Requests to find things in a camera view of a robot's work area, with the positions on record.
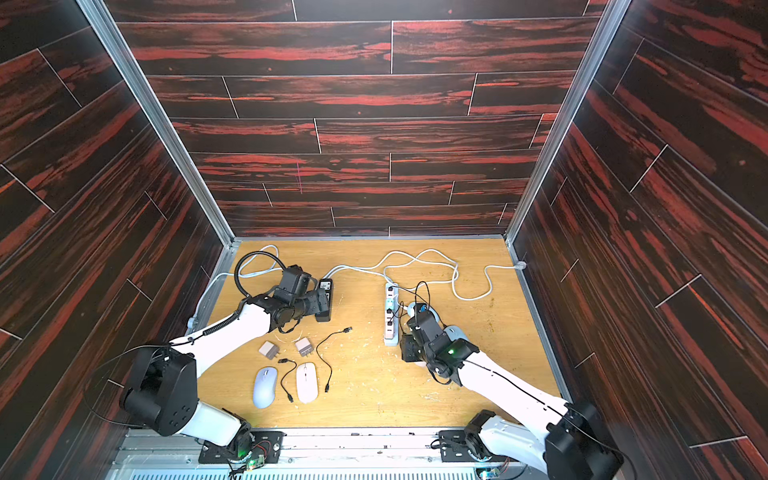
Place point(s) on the white mouse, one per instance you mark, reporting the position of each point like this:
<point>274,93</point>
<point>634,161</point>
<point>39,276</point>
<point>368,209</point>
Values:
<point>264,389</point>

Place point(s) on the pink charger adapter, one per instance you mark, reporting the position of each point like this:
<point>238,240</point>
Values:
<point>304,346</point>
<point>269,350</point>

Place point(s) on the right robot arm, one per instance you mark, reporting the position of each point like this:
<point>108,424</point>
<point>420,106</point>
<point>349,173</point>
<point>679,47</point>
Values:
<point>557,438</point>

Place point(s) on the light blue mouse right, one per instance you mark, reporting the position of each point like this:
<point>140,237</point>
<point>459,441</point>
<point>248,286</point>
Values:
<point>454,332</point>

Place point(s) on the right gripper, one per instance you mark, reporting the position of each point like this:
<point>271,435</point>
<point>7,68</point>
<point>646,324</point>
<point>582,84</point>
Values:
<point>411,346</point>

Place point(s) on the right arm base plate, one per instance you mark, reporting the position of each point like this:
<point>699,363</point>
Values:
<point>453,446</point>

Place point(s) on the white power strip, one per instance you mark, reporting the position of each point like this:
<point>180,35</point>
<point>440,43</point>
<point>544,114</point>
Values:
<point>391,315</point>

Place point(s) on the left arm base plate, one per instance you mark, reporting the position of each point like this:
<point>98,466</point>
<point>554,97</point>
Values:
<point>258,447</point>

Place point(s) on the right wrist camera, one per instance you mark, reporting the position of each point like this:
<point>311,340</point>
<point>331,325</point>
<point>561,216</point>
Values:
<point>427,314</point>

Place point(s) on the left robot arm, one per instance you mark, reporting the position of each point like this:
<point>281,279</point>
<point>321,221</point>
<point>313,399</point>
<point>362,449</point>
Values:
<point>161,391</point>

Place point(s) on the black power strip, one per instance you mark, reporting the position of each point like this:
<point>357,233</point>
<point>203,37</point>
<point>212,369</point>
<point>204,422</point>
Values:
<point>324,289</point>

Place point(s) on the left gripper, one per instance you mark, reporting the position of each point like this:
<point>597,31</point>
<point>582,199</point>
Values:
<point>314,302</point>

